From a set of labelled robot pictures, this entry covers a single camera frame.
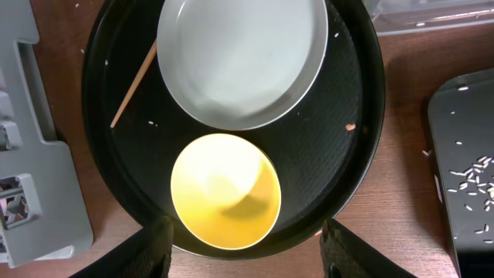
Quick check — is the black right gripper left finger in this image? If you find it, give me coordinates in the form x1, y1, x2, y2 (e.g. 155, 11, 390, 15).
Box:
72, 216, 174, 278

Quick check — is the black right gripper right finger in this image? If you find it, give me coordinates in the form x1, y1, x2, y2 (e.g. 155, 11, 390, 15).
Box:
320, 219, 414, 278

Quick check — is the yellow bowl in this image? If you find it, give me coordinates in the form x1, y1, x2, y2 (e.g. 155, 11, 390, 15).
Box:
170, 134, 282, 250

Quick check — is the wooden chopstick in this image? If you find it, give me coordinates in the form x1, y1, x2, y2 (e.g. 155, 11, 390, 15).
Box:
110, 41, 157, 129

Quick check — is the white round plate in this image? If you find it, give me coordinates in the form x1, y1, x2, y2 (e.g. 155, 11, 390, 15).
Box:
157, 0, 330, 131

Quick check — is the grey plastic dishwasher rack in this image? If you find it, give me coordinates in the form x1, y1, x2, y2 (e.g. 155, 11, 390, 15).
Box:
1, 0, 93, 268

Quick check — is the black rectangular waste tray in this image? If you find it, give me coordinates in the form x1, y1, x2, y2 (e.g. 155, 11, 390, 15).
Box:
427, 69, 493, 277

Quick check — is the clear plastic waste bin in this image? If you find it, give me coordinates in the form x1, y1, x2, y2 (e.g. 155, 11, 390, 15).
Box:
364, 0, 493, 36

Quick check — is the round black serving tray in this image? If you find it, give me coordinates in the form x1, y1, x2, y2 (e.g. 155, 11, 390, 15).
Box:
82, 0, 385, 259

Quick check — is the food scraps pile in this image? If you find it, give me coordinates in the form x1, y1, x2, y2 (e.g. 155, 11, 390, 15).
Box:
448, 87, 493, 248

